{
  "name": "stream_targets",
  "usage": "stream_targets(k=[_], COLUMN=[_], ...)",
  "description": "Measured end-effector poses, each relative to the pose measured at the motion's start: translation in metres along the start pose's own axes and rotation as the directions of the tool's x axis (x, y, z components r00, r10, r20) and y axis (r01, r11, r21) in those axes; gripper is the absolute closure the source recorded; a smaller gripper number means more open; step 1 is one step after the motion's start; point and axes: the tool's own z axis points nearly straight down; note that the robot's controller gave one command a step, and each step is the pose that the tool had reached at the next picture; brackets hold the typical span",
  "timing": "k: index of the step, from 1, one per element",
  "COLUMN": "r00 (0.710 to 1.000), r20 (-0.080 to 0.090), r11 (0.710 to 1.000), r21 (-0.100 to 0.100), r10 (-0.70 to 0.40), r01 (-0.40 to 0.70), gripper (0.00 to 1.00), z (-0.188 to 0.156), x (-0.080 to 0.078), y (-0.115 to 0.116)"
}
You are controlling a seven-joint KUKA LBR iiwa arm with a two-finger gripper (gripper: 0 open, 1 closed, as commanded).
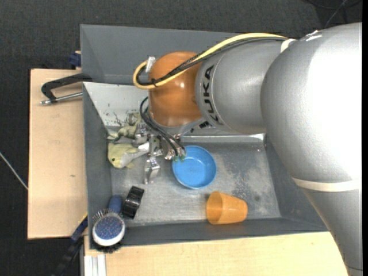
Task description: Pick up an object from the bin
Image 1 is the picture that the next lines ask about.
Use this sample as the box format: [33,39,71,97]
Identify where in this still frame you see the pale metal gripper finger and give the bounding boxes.
[143,157,161,185]
[147,136,163,158]

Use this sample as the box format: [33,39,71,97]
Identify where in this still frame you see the pale yellow toy animal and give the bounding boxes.
[107,141,151,170]

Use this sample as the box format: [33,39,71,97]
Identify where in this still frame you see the blue bowl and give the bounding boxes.
[171,145,217,190]

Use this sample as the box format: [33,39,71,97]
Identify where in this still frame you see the black glossy box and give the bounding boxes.
[121,185,145,220]

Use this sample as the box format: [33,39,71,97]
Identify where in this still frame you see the grey metal bin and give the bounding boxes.
[79,24,329,250]

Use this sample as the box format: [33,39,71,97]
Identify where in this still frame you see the blue and white hairbrush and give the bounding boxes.
[91,194,127,247]

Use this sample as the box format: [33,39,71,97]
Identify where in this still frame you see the orange plastic cup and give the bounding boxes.
[205,190,249,225]

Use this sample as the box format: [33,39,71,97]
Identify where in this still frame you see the pale wood flat board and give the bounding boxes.
[26,68,89,240]

